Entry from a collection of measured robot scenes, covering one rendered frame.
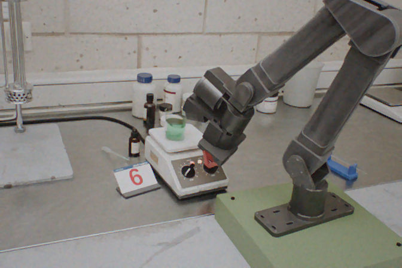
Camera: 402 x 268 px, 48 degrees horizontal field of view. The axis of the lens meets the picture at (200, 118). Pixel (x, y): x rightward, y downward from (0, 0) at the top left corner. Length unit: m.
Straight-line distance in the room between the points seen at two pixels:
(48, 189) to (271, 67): 0.55
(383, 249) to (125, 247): 0.46
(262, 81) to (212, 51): 0.78
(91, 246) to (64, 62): 0.73
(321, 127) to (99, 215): 0.47
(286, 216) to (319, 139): 0.17
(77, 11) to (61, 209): 0.66
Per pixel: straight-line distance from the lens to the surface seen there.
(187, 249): 0.88
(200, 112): 0.93
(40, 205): 1.00
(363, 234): 0.91
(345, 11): 0.73
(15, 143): 1.25
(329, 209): 0.93
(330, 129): 0.80
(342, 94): 0.78
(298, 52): 0.79
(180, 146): 1.04
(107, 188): 1.05
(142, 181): 1.04
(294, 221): 0.87
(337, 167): 1.24
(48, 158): 1.16
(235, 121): 0.88
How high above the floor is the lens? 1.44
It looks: 22 degrees down
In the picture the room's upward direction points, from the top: 5 degrees clockwise
